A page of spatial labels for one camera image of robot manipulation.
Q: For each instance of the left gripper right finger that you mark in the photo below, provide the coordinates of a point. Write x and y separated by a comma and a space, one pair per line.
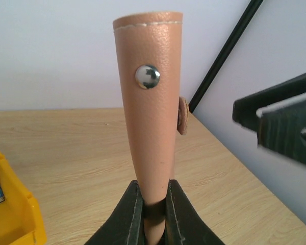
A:
183, 224

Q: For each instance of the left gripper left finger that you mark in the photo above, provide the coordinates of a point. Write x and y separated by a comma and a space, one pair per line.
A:
125, 224

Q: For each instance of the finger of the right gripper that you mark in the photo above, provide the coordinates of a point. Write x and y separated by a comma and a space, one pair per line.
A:
282, 130

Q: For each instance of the tan leather card holder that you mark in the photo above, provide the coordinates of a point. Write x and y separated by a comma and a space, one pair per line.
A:
148, 48

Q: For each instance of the right yellow bin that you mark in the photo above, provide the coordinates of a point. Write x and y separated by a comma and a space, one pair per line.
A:
20, 217

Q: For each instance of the right black frame post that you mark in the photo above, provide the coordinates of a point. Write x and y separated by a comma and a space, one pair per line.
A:
227, 48

